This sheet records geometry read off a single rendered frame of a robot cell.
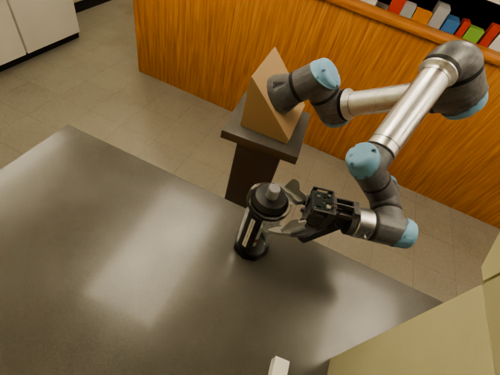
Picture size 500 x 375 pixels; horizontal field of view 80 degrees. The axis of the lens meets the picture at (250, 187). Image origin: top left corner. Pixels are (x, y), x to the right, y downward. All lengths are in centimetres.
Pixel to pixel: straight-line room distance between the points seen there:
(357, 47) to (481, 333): 208
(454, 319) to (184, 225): 67
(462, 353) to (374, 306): 51
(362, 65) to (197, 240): 185
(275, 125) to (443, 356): 91
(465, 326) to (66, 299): 77
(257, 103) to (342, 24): 129
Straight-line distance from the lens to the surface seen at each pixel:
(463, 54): 94
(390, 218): 78
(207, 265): 85
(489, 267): 49
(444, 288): 254
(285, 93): 116
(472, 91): 101
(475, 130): 265
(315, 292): 90
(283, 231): 69
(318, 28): 237
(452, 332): 50
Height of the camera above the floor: 171
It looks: 49 degrees down
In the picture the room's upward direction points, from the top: 18 degrees clockwise
